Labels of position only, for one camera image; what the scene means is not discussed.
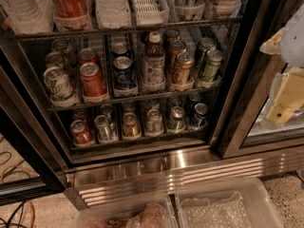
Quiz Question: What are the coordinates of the orange gold can front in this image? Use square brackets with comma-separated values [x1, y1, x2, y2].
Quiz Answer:
[170, 52, 194, 91]

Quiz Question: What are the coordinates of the orange can bottom shelf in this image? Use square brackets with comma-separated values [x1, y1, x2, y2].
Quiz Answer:
[123, 113, 142, 140]

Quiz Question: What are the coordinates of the red soda can behind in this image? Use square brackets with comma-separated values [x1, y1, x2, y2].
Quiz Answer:
[77, 47, 100, 65]

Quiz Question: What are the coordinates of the clear bin with bubble wrap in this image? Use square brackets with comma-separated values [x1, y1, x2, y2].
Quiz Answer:
[175, 178, 284, 228]

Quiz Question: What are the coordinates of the red soda can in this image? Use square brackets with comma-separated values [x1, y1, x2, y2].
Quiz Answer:
[77, 47, 100, 65]
[80, 63, 108, 103]

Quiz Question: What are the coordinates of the silver can bottom shelf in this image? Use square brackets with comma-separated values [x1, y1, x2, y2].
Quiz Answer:
[94, 115, 118, 143]

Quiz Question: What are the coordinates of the stainless fridge base grille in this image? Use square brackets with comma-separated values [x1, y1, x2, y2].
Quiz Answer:
[65, 144, 304, 210]

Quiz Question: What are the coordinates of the green can bottom shelf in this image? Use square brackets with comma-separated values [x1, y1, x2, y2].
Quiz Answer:
[167, 106, 185, 133]

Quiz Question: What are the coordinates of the orange cable on floor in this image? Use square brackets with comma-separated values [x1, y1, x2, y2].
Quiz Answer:
[0, 136, 36, 228]

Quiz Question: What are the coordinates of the white can bottom shelf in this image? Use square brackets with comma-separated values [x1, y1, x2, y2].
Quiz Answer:
[145, 109, 163, 137]

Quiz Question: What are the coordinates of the glass fridge door left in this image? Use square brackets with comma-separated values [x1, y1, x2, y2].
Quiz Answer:
[0, 7, 69, 206]

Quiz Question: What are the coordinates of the red soda can front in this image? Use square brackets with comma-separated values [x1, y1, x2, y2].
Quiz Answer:
[80, 63, 108, 103]

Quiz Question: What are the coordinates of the red cola bottle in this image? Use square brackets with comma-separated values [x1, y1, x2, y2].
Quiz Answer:
[52, 0, 92, 32]

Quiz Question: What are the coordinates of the green can second row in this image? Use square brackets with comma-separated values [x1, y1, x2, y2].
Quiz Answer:
[45, 51, 67, 71]

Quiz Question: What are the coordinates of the silver tall can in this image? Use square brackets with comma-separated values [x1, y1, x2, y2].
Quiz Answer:
[174, 0, 205, 21]

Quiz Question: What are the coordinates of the blue soda can front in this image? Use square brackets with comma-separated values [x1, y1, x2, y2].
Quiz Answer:
[113, 56, 139, 97]

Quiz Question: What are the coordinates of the blue can bottom shelf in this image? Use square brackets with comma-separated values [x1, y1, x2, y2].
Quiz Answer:
[189, 103, 208, 129]

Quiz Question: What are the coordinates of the clear bin with pink items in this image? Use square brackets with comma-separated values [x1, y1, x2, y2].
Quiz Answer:
[69, 194, 178, 228]

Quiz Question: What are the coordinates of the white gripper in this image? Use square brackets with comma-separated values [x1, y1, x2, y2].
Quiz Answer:
[259, 4, 304, 125]

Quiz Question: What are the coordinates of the empty white shelf tray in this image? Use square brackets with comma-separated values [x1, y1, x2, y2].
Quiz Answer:
[131, 0, 169, 26]

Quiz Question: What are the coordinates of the clear plastic water bottle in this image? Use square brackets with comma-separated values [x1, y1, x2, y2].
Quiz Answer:
[0, 0, 54, 35]

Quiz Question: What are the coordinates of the green can front right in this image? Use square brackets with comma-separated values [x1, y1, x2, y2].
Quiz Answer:
[196, 49, 223, 88]

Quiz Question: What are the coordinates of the brown iced tea bottle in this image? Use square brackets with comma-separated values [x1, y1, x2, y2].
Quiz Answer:
[142, 31, 165, 92]

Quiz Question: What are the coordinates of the red can bottom shelf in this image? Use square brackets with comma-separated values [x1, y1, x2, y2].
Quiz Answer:
[70, 120, 95, 147]

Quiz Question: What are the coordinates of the green 7up can front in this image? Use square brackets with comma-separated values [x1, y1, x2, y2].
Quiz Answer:
[44, 66, 78, 107]

